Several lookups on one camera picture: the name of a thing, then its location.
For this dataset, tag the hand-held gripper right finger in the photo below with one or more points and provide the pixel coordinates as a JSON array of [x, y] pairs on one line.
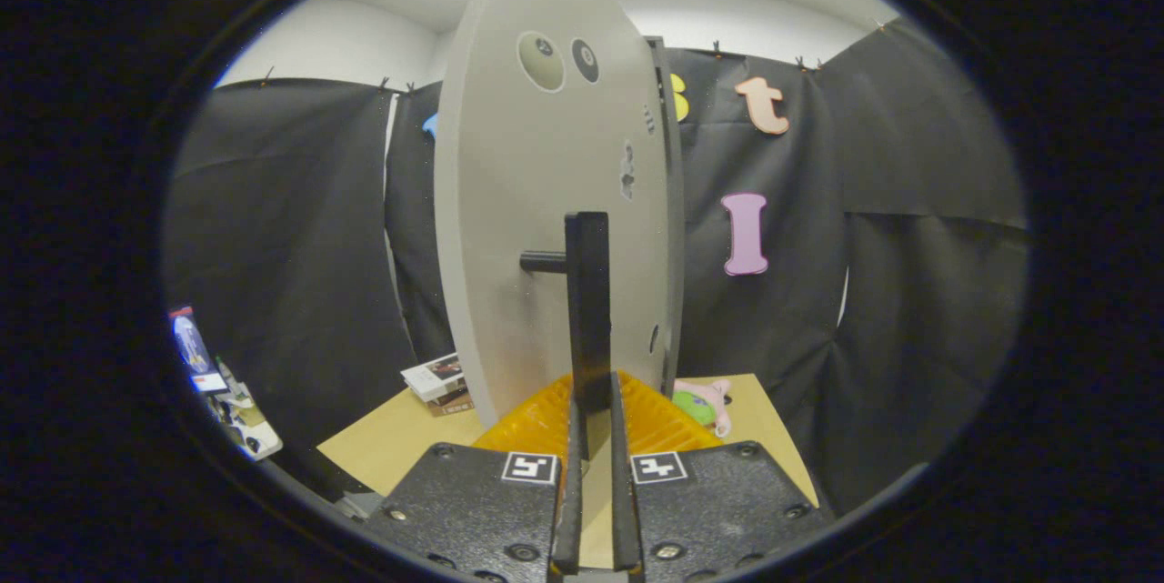
[[622, 510]]

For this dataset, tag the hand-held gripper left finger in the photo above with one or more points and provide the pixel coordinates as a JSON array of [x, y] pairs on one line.
[[567, 510]]

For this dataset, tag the grey shoe cabinet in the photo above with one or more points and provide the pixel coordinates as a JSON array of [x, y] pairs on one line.
[[675, 201]]

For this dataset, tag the white shoe cabinet door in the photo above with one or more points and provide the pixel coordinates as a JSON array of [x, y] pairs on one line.
[[509, 201]]

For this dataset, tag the pink and green plush toy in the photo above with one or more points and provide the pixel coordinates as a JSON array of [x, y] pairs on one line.
[[696, 406]]

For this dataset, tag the brown cover book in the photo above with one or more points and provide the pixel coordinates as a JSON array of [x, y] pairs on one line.
[[452, 406]]

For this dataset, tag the white cover book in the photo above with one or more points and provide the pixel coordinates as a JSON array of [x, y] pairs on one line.
[[435, 376]]

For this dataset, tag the cluttered side shelf items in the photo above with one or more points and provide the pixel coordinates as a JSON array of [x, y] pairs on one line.
[[241, 419]]

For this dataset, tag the black backdrop cloth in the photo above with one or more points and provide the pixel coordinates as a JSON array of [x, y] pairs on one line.
[[909, 292]]

